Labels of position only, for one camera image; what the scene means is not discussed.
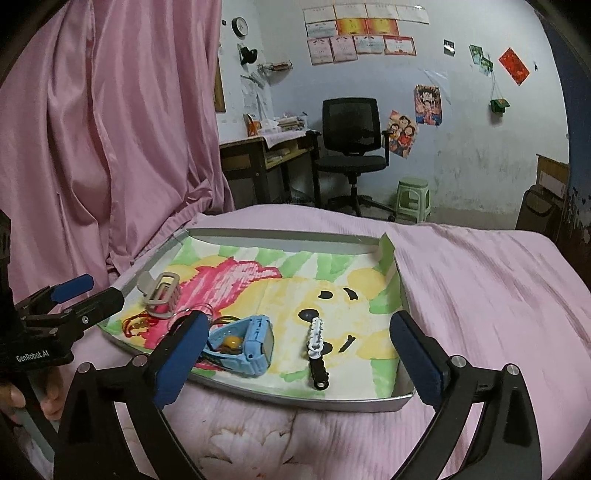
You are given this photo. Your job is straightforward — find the beige hair claw clip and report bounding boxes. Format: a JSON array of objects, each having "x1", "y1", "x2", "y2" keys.
[{"x1": 136, "y1": 271, "x2": 181, "y2": 320}]

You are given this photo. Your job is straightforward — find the blue kids smartwatch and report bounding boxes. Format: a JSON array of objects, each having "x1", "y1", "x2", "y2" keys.
[{"x1": 201, "y1": 315, "x2": 274, "y2": 377}]

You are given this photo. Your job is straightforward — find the black hair clip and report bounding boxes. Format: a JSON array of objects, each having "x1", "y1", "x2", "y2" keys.
[{"x1": 308, "y1": 357, "x2": 329, "y2": 391}]

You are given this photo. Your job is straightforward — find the white chain bracelet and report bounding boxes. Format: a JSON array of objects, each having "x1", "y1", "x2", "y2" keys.
[{"x1": 306, "y1": 316, "x2": 325, "y2": 361}]

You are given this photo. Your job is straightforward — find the person's left hand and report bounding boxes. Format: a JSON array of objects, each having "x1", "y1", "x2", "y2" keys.
[{"x1": 0, "y1": 368, "x2": 66, "y2": 423}]

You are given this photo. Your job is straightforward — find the pink bed sheet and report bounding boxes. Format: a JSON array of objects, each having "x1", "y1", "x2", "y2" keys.
[{"x1": 18, "y1": 203, "x2": 591, "y2": 480}]

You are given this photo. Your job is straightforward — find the pink curtain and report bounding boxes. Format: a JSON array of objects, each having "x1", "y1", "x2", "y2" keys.
[{"x1": 1, "y1": 1, "x2": 235, "y2": 299}]

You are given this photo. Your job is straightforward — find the colourful drawing paper liner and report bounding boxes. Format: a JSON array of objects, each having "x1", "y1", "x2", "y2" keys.
[{"x1": 103, "y1": 232, "x2": 402, "y2": 400}]

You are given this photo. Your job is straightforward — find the grey shallow box tray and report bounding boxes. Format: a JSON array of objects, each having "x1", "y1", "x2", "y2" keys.
[{"x1": 101, "y1": 229, "x2": 415, "y2": 412}]

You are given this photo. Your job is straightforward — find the dark bag on floor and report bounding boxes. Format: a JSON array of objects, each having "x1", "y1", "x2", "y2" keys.
[{"x1": 516, "y1": 185, "x2": 564, "y2": 242}]

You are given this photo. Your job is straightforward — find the wooden desk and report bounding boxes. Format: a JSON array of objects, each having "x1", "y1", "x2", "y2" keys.
[{"x1": 219, "y1": 130, "x2": 321, "y2": 204}]

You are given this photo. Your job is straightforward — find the green plastic stool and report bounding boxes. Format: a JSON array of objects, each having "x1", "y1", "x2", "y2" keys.
[{"x1": 396, "y1": 177, "x2": 432, "y2": 223}]

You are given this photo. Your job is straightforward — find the cardboard box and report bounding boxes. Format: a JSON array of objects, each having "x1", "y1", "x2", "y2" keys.
[{"x1": 537, "y1": 154, "x2": 570, "y2": 199}]

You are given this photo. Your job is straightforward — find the black office chair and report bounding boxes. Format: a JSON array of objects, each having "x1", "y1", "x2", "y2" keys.
[{"x1": 307, "y1": 97, "x2": 396, "y2": 221}]

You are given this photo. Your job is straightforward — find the cartoon family poster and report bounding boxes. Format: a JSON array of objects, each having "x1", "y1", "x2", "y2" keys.
[{"x1": 387, "y1": 110, "x2": 418, "y2": 159}]

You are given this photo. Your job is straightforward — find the green hanging ornament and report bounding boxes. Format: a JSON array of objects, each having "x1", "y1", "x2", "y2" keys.
[{"x1": 490, "y1": 98, "x2": 510, "y2": 116}]

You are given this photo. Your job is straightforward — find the cartoon boy poster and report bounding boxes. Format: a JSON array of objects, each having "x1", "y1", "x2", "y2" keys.
[{"x1": 414, "y1": 85, "x2": 443, "y2": 126}]

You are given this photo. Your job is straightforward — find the blue starry curtain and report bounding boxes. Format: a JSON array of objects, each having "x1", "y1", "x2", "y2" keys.
[{"x1": 537, "y1": 13, "x2": 591, "y2": 273}]

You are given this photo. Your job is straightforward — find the round wall clock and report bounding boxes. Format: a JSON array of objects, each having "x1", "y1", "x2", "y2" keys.
[{"x1": 231, "y1": 16, "x2": 249, "y2": 39}]

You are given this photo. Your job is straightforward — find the red square wall paper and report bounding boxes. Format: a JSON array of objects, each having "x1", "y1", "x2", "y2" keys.
[{"x1": 498, "y1": 48, "x2": 530, "y2": 86}]

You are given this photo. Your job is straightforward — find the green photos on wall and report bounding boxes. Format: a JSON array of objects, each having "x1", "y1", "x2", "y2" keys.
[{"x1": 469, "y1": 44, "x2": 494, "y2": 76}]

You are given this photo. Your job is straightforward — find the certificates on wall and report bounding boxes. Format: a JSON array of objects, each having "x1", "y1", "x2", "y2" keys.
[{"x1": 303, "y1": 3, "x2": 430, "y2": 66}]

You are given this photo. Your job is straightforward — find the small photo on wall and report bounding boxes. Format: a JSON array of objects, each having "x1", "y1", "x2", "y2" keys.
[{"x1": 443, "y1": 39, "x2": 456, "y2": 56}]

